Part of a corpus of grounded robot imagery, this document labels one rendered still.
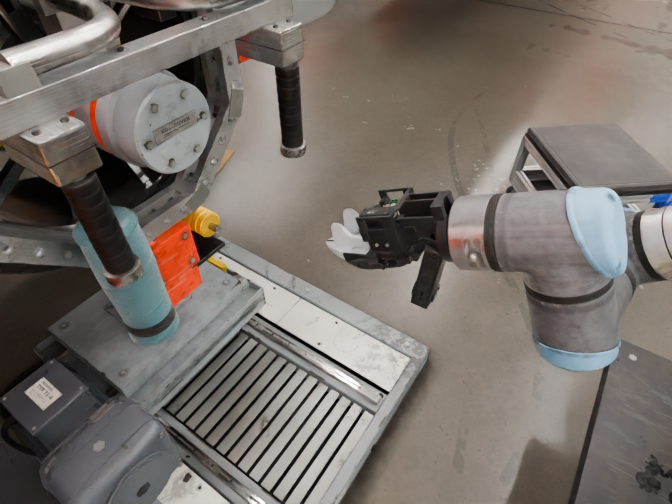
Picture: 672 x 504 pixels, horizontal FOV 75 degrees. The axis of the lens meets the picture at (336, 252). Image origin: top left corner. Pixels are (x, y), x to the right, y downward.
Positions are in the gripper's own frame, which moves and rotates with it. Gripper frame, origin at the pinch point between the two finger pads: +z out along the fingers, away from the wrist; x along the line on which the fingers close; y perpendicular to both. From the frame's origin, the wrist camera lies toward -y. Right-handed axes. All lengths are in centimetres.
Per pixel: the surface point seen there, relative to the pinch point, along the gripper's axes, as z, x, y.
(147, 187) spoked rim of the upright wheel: 43.7, -2.2, 13.1
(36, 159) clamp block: 6.0, 25.1, 29.3
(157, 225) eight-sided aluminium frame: 36.7, 4.1, 7.9
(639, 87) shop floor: -21, -268, -86
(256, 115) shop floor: 140, -129, -10
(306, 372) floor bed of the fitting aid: 41, -9, -52
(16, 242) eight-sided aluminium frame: 33.2, 24.9, 19.5
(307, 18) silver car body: 39, -66, 27
